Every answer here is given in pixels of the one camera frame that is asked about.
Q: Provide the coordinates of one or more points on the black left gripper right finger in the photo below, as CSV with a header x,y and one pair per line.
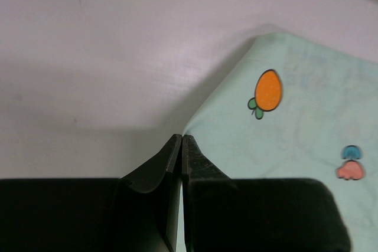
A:
x,y
280,214

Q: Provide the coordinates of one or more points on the mint green cartoon placemat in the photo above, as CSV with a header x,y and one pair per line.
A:
x,y
292,108

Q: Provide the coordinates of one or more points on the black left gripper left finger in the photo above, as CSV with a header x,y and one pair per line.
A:
x,y
138,212

